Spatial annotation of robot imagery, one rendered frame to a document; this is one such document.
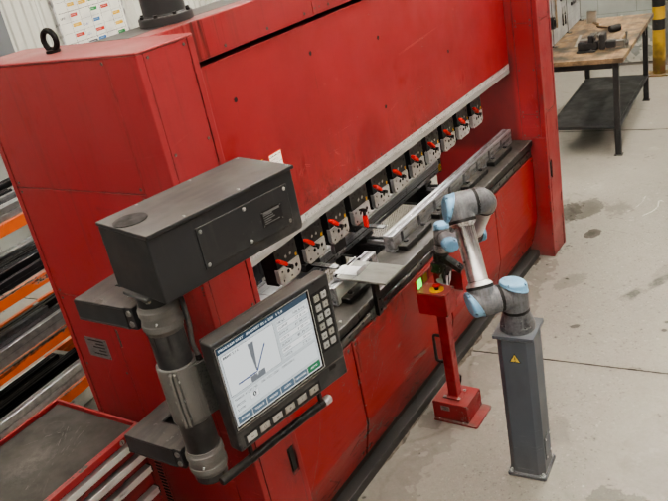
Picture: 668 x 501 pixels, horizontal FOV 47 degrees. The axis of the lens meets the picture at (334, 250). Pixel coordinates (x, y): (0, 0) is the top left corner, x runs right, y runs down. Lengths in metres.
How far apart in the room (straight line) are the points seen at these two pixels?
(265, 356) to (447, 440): 2.04
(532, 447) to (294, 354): 1.72
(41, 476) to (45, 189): 1.01
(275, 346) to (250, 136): 1.06
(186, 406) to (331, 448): 1.43
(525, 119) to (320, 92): 2.27
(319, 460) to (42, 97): 1.88
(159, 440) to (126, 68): 1.12
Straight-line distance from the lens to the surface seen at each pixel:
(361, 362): 3.63
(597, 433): 4.09
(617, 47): 7.61
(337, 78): 3.51
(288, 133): 3.21
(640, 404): 4.29
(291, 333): 2.25
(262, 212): 2.12
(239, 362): 2.15
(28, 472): 3.02
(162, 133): 2.40
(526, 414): 3.62
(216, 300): 2.62
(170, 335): 2.14
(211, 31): 2.87
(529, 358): 3.44
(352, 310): 3.56
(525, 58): 5.26
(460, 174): 4.68
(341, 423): 3.58
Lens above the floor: 2.60
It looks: 24 degrees down
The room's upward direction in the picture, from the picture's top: 12 degrees counter-clockwise
